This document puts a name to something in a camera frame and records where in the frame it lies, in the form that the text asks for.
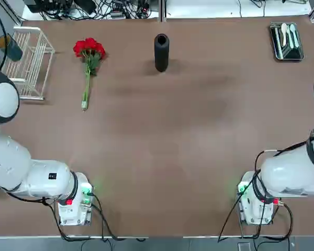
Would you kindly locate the teal cup yellow inside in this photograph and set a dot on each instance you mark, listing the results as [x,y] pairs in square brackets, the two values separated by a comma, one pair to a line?
[11,51]

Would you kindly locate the red rose bouquet green stems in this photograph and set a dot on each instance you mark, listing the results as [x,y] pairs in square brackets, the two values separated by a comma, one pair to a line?
[89,48]

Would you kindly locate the silver metal tray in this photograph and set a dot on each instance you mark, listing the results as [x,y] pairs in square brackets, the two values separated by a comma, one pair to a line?
[293,54]

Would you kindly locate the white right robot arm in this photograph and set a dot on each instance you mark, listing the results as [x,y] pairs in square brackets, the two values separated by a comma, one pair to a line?
[282,170]

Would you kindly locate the black ribbed vase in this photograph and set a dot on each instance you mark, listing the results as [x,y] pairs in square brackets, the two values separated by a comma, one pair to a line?
[161,57]

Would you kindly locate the beige wooden spoon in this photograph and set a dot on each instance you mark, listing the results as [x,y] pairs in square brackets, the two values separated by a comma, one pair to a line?
[284,31]

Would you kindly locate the aluminium frame post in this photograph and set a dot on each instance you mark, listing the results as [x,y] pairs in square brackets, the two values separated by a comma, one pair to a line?
[162,10]

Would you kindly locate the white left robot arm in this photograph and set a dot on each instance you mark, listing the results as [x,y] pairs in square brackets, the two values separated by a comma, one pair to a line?
[42,177]

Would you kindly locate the mint green spoon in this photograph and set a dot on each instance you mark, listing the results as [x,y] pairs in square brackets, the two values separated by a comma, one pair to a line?
[292,36]

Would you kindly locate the black power strip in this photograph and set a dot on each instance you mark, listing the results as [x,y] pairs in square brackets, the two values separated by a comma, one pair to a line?
[117,13]

